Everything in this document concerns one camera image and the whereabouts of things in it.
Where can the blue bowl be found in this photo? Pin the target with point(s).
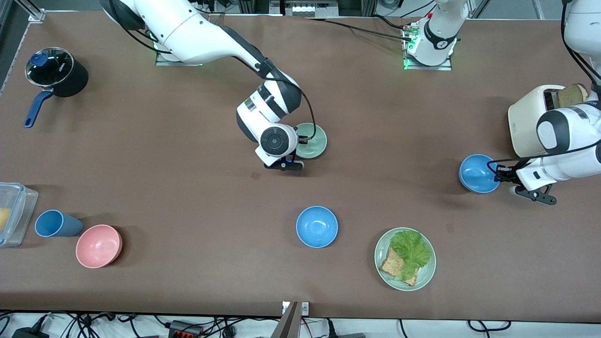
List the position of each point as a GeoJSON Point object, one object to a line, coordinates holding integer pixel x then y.
{"type": "Point", "coordinates": [474, 173]}
{"type": "Point", "coordinates": [317, 226]}

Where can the pale green bowl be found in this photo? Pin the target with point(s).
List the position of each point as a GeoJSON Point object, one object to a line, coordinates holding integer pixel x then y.
{"type": "Point", "coordinates": [315, 143]}

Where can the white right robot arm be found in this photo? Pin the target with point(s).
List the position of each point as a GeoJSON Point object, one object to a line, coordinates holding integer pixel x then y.
{"type": "Point", "coordinates": [188, 28]}

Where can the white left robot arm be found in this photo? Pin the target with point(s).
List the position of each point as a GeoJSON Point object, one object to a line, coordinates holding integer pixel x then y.
{"type": "Point", "coordinates": [558, 126]}

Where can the pink bowl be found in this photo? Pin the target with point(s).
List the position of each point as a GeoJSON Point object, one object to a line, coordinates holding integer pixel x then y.
{"type": "Point", "coordinates": [98, 246]}

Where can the cream white toaster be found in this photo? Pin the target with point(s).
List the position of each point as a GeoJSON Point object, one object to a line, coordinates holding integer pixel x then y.
{"type": "Point", "coordinates": [526, 122]}

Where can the brown toast slice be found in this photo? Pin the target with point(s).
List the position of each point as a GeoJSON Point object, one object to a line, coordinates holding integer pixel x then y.
{"type": "Point", "coordinates": [572, 95]}

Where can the green lettuce leaf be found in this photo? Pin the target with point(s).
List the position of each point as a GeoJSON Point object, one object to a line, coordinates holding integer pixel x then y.
{"type": "Point", "coordinates": [411, 249]}

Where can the pale green plate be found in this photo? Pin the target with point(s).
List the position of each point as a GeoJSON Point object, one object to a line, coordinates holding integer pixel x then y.
{"type": "Point", "coordinates": [427, 273]}

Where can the brown bread slice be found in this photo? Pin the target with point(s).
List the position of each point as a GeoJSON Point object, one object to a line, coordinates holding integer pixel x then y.
{"type": "Point", "coordinates": [389, 265]}

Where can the white power strip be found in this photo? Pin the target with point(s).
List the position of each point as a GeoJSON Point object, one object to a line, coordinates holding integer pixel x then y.
{"type": "Point", "coordinates": [305, 8]}

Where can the grey metal pole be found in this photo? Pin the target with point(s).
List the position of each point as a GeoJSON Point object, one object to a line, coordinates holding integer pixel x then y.
{"type": "Point", "coordinates": [287, 324]}

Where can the black orange power strip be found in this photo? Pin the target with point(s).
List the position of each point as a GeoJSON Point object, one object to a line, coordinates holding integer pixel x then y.
{"type": "Point", "coordinates": [185, 329]}

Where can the blue cup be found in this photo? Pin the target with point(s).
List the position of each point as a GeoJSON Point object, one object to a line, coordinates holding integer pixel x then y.
{"type": "Point", "coordinates": [58, 224]}

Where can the glass lid with blue knob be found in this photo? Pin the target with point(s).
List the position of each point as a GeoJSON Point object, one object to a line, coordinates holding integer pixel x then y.
{"type": "Point", "coordinates": [51, 68]}

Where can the clear plastic container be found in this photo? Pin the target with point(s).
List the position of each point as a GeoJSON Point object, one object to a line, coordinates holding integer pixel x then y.
{"type": "Point", "coordinates": [21, 206]}

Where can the yellow food piece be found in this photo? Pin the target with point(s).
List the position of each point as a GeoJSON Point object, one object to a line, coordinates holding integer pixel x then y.
{"type": "Point", "coordinates": [3, 219]}

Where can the black power adapter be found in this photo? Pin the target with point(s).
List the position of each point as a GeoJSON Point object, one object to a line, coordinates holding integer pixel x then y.
{"type": "Point", "coordinates": [28, 333]}

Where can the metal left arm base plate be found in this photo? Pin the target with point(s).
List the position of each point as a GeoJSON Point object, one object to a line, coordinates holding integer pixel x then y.
{"type": "Point", "coordinates": [446, 65]}

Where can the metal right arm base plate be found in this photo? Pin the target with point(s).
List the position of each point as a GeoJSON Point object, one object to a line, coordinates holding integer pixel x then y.
{"type": "Point", "coordinates": [164, 61]}

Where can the small metal bracket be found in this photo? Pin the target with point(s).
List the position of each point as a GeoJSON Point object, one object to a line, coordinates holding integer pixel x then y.
{"type": "Point", "coordinates": [305, 308]}

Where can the aluminium frame profile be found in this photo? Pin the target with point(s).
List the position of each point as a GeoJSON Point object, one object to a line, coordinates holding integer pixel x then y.
{"type": "Point", "coordinates": [35, 14]}

